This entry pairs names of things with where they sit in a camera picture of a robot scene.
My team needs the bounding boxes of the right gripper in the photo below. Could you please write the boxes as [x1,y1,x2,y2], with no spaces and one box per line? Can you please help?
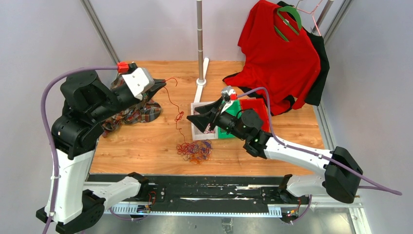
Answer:
[187,98,247,141]

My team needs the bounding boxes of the orange cable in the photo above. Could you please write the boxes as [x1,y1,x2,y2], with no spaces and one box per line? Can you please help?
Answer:
[185,152,212,165]

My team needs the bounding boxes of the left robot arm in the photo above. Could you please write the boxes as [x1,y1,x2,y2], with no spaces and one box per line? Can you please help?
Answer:
[36,66,167,234]

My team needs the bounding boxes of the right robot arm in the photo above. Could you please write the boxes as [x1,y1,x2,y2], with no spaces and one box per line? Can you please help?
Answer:
[187,100,363,204]

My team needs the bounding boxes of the white plastic bin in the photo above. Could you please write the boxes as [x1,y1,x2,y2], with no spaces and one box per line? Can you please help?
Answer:
[190,102,219,140]

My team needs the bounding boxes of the plaid shirt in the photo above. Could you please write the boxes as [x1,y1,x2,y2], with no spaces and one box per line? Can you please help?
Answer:
[101,72,162,138]

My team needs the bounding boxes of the green plastic bin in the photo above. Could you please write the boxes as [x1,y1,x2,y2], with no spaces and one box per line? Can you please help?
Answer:
[218,100,241,139]

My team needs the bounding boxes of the clothes rack pole with base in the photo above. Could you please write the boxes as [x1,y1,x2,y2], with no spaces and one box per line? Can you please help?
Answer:
[193,0,209,103]

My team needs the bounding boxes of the red plastic bin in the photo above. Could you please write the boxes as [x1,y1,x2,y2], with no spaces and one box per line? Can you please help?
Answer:
[240,98,270,132]

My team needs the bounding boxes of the red t-shirt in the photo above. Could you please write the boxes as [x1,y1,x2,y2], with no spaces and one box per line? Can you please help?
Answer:
[223,0,321,116]

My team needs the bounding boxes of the black t-shirt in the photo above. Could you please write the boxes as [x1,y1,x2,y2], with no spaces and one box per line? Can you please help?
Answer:
[239,0,330,107]

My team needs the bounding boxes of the green hanger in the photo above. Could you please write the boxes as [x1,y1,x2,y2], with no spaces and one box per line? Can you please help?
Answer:
[273,6,302,42]

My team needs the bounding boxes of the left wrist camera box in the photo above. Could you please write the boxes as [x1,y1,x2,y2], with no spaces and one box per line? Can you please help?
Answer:
[122,68,155,98]

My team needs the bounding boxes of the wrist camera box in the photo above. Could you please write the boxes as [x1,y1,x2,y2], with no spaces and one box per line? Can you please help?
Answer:
[122,68,155,98]
[221,86,237,113]

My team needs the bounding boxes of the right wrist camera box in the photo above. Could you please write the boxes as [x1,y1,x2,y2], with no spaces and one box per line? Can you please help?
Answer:
[221,86,237,113]

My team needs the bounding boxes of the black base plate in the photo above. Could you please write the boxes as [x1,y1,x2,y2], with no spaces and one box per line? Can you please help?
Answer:
[117,175,311,214]

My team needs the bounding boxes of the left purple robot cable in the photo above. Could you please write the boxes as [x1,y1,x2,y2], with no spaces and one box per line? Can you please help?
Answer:
[40,62,152,234]

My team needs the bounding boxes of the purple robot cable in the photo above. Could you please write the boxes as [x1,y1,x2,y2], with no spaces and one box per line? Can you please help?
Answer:
[237,86,403,224]
[40,62,152,234]

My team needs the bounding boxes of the aluminium frame rail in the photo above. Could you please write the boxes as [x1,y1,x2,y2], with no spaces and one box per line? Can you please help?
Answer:
[80,0,121,63]

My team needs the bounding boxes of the pink wire hanger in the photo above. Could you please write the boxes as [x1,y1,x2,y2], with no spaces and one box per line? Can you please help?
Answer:
[295,0,323,36]

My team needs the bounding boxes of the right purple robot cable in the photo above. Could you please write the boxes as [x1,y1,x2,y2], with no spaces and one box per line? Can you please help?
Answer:
[237,86,403,224]

